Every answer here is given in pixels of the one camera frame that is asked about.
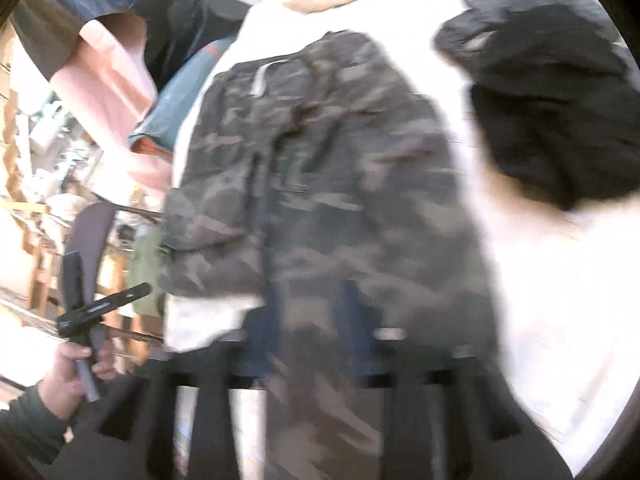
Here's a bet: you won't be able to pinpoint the wooden shelf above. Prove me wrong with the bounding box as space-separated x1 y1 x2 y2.
0 60 56 311

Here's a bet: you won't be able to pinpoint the pink cloth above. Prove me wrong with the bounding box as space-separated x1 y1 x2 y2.
50 12 176 196

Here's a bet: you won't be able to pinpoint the dark maroon cloth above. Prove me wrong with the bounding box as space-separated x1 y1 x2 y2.
65 204 117 286

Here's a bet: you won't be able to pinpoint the navy cloth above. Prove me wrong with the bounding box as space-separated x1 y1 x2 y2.
12 0 251 93

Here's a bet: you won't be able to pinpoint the dark grey pants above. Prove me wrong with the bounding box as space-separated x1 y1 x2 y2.
467 75 638 211

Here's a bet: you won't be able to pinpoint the black garment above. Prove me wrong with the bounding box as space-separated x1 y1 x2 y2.
434 0 631 96

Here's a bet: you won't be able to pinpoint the person's left hand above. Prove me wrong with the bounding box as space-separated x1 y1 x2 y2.
37 340 118 421

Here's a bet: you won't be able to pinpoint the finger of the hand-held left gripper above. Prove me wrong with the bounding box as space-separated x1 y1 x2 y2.
95 282 152 313
62 252 85 313

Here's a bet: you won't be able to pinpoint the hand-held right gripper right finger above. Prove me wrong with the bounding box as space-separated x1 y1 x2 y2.
340 280 571 480

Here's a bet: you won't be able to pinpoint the camouflage pants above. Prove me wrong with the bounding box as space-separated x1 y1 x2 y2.
160 30 501 480

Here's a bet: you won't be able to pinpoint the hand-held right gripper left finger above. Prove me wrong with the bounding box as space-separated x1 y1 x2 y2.
47 305 281 480

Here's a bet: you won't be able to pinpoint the green cloth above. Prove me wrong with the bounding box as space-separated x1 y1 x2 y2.
127 232 166 316

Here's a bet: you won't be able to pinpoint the person's left forearm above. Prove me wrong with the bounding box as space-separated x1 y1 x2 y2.
0 382 71 466

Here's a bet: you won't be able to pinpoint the white printed bed sheet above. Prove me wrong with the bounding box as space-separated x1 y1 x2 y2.
162 0 640 476

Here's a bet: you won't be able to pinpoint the teal cloth with orange lining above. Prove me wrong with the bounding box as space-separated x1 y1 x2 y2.
127 35 238 158

